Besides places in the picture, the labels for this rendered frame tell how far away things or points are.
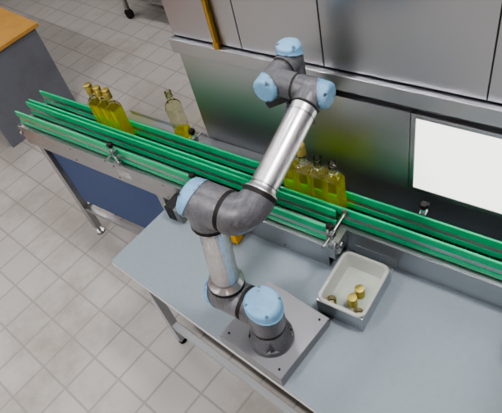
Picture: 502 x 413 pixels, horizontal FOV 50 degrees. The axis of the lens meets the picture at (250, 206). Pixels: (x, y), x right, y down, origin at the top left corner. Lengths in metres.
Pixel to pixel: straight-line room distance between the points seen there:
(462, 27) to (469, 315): 0.93
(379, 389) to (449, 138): 0.79
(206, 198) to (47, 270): 2.23
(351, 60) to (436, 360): 0.97
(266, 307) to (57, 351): 1.72
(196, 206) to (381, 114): 0.68
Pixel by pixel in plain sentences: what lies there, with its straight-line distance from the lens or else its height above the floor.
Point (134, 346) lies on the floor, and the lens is 2.96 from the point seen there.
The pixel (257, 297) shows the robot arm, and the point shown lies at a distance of 1.66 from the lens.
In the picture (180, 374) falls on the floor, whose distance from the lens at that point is 2.80.
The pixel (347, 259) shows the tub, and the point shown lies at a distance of 1.97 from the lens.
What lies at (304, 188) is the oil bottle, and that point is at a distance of 1.96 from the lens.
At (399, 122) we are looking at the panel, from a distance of 1.74.
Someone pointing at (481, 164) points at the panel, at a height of 1.19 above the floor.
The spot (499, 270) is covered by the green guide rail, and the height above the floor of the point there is 0.93.
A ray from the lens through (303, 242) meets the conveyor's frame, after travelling 1.99.
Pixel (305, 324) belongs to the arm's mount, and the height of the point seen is 0.80.
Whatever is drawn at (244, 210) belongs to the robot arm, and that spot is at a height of 1.44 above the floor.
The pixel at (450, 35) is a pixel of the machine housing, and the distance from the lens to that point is 1.54.
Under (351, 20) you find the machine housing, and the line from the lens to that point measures 1.64.
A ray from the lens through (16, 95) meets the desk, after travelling 4.41.
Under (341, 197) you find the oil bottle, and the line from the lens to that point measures 1.92.
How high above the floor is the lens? 2.44
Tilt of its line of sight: 48 degrees down
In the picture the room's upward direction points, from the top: 17 degrees counter-clockwise
